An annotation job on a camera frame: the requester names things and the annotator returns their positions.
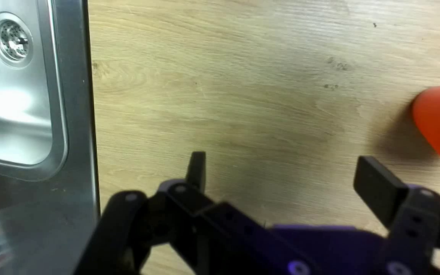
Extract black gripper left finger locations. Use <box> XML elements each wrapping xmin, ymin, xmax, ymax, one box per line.
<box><xmin>187</xmin><ymin>152</ymin><xmax>207</xmax><ymax>191</ymax></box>

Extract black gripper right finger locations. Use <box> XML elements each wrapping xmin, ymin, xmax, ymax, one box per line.
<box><xmin>353</xmin><ymin>156</ymin><xmax>408</xmax><ymax>228</ymax></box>

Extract stainless steel sink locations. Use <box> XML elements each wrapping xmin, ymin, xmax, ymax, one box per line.
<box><xmin>0</xmin><ymin>0</ymin><xmax>100</xmax><ymax>275</ymax></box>

